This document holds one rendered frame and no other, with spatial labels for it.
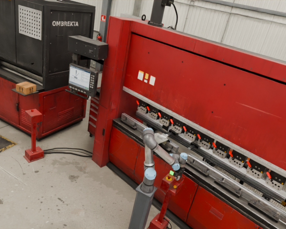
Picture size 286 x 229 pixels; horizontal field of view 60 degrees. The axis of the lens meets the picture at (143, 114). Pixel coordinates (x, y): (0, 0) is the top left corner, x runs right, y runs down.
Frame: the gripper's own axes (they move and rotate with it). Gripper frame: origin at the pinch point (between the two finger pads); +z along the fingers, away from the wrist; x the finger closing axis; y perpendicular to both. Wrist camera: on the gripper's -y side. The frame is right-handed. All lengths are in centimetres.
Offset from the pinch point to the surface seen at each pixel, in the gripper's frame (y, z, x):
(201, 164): 34.8, -9.1, -13.4
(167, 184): -5.8, 8.2, 7.2
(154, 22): 71, -144, 103
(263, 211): 18, -5, -90
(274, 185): 24, -35, -88
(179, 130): 42, -34, 27
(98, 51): 26, -102, 152
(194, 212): 16, 47, -27
